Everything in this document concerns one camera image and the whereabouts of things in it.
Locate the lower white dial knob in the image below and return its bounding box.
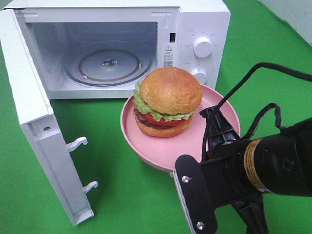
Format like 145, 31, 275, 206
191, 68, 208, 85

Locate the burger with lettuce and tomato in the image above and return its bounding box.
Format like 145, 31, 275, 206
133, 67, 203, 137

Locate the white microwave oven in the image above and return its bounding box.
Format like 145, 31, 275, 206
2, 0, 231, 99

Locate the glass turntable plate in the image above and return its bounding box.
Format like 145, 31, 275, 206
64, 40, 156, 87

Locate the white microwave door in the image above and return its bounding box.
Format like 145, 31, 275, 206
0, 9, 98, 226

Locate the pink round plate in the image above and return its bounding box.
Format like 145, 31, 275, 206
120, 84, 241, 171

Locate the green table cloth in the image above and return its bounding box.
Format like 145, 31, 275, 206
0, 0, 312, 234

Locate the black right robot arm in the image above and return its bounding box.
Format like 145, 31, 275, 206
200, 103, 312, 234

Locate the upper white dial knob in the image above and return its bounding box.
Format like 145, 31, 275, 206
193, 36, 213, 58

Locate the white dial knob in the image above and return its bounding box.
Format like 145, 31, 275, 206
191, 68, 208, 85
193, 36, 213, 58

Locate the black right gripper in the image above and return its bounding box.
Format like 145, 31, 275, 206
200, 106, 269, 234

